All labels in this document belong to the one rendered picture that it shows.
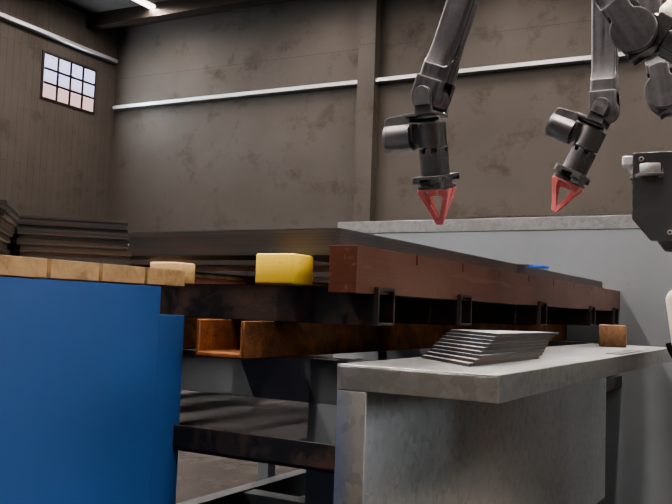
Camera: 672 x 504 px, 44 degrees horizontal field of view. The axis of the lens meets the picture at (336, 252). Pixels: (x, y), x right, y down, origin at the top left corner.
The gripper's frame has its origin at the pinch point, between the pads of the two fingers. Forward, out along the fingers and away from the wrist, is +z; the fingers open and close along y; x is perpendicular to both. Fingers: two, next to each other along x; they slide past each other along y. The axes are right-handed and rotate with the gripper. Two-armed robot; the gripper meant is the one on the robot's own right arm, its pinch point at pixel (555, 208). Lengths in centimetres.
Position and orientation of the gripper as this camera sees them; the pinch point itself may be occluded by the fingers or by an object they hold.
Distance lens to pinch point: 197.2
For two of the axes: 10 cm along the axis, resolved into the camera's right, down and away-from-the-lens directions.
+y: -4.5, -0.7, -8.9
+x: 7.9, 4.3, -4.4
